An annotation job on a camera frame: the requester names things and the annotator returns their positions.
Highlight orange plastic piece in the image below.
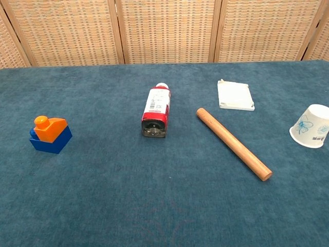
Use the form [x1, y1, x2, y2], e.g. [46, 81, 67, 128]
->
[33, 115, 69, 144]

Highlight woven bamboo folding screen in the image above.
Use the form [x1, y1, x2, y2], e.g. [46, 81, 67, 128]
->
[0, 0, 329, 69]

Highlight wooden rolling pin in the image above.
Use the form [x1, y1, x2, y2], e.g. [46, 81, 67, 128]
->
[196, 108, 273, 182]

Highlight red juice bottle white cap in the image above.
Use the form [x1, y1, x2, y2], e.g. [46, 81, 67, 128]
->
[140, 82, 172, 138]

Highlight white flat plastic box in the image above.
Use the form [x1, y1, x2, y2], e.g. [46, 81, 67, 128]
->
[217, 79, 255, 112]

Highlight white paper cup blue flowers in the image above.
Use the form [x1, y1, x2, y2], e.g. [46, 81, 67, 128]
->
[289, 104, 329, 149]

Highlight blue felt table cloth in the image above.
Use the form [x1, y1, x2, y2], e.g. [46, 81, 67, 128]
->
[0, 60, 329, 247]

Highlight blue plastic toy block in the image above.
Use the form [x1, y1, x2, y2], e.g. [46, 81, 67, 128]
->
[28, 125, 73, 154]

